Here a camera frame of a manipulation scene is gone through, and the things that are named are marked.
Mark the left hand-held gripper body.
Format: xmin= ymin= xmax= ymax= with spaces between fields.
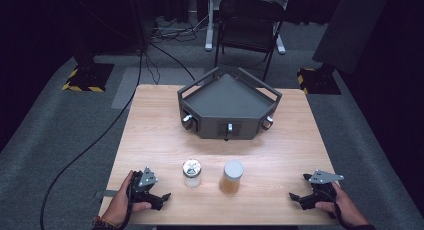
xmin=128 ymin=166 xmax=160 ymax=204

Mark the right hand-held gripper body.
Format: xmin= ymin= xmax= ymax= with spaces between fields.
xmin=308 ymin=169 xmax=345 ymax=205

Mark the amber jar with white lid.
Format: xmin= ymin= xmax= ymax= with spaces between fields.
xmin=218 ymin=159 xmax=245 ymax=195

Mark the person's right hand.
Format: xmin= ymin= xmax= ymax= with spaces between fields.
xmin=314 ymin=181 xmax=371 ymax=229

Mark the person's left hand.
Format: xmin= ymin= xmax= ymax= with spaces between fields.
xmin=101 ymin=170 xmax=153 ymax=229

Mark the small glass jar silver lid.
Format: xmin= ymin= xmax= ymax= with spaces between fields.
xmin=181 ymin=158 xmax=203 ymax=188

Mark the grey tape strip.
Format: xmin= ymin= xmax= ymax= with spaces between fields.
xmin=94 ymin=188 xmax=118 ymax=200

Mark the black stand with striped base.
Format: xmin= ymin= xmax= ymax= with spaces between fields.
xmin=296 ymin=63 xmax=342 ymax=96
xmin=61 ymin=46 xmax=115 ymax=93

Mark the dark grey panel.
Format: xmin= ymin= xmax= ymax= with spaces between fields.
xmin=312 ymin=0 xmax=393 ymax=75

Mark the black upright pole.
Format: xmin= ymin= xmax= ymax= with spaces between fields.
xmin=129 ymin=0 xmax=157 ymax=54

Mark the black folding chair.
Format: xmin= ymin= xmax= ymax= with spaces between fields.
xmin=214 ymin=0 xmax=287 ymax=83

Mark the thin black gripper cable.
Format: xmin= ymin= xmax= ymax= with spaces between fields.
xmin=119 ymin=203 xmax=135 ymax=230
xmin=328 ymin=189 xmax=349 ymax=228

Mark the beaded bracelet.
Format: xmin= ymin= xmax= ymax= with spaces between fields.
xmin=92 ymin=216 xmax=118 ymax=230

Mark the thick black floor cable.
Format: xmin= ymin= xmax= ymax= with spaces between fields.
xmin=39 ymin=49 xmax=145 ymax=230

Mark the thin black floor cable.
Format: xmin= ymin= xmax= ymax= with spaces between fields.
xmin=148 ymin=42 xmax=197 ymax=82

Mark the tangle of floor cables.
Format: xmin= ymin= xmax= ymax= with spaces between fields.
xmin=151 ymin=15 xmax=210 ymax=43

